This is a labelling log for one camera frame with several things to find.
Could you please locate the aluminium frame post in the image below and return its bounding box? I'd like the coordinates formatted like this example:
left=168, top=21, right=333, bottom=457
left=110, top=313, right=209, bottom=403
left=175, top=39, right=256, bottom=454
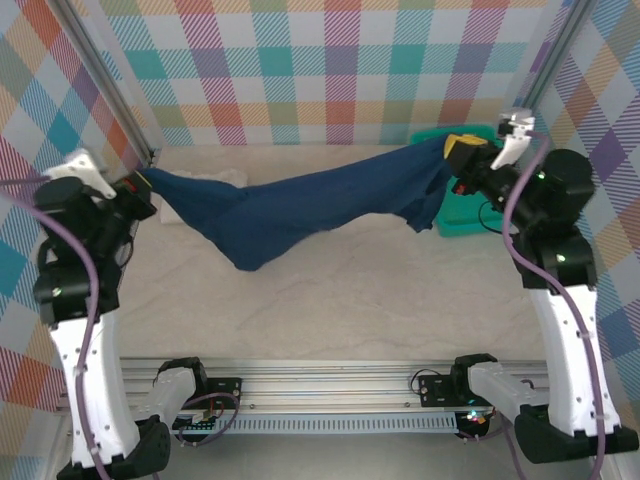
left=497, top=0, right=599, bottom=151
left=49, top=0, right=161, bottom=164

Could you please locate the white folded t-shirt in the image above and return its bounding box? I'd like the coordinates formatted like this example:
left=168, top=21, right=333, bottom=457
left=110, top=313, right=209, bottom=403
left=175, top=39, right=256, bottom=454
left=157, top=168, right=250, bottom=226

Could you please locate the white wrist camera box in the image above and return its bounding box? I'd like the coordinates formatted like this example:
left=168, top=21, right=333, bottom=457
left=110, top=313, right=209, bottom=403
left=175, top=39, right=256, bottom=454
left=497, top=110, right=537, bottom=171
left=47, top=148, right=116, bottom=199

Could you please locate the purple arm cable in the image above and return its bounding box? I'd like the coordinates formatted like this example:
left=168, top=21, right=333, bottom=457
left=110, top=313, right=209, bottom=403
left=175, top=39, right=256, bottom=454
left=502, top=130, right=609, bottom=480
left=0, top=172, right=239, bottom=480

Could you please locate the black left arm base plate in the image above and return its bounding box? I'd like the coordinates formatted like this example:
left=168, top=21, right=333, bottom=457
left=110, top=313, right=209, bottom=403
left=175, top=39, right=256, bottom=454
left=207, top=377, right=244, bottom=411

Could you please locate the grey metal panel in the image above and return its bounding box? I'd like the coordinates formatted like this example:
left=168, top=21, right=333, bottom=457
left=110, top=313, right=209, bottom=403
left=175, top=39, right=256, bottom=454
left=64, top=433, right=601, bottom=480

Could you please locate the teal plastic mesh basket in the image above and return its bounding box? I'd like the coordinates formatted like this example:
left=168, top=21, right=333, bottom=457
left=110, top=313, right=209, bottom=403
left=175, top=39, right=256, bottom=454
left=409, top=123, right=501, bottom=240

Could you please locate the navy blue t-shirt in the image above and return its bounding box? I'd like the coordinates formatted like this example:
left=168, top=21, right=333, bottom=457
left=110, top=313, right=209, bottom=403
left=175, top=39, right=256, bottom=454
left=137, top=134, right=454, bottom=274

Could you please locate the white slotted cable duct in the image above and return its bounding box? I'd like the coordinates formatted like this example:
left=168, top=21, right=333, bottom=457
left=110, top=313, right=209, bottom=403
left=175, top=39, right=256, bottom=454
left=174, top=414, right=459, bottom=435

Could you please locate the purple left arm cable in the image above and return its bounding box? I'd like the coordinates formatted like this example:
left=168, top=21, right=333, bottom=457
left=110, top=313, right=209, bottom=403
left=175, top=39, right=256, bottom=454
left=0, top=172, right=239, bottom=480

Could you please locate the small electronics board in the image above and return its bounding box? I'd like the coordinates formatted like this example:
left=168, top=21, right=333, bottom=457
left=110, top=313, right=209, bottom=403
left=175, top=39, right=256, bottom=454
left=172, top=412, right=221, bottom=434
left=457, top=408, right=494, bottom=429

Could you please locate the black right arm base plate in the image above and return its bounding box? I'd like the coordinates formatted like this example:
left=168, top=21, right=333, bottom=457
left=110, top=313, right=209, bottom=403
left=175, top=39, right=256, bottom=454
left=417, top=373, right=511, bottom=409

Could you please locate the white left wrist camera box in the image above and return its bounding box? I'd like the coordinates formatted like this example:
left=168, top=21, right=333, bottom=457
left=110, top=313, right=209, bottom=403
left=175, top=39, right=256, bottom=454
left=47, top=148, right=116, bottom=199

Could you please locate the aluminium mounting rail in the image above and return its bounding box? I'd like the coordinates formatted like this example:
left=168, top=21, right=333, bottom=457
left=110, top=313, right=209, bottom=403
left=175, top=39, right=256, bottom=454
left=59, top=357, right=551, bottom=414

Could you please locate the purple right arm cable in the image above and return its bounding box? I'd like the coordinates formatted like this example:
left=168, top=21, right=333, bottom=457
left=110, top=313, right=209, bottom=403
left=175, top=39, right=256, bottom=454
left=502, top=130, right=609, bottom=480

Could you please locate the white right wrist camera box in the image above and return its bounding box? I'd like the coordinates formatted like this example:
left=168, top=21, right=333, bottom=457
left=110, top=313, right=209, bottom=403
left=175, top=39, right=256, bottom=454
left=497, top=110, right=537, bottom=171

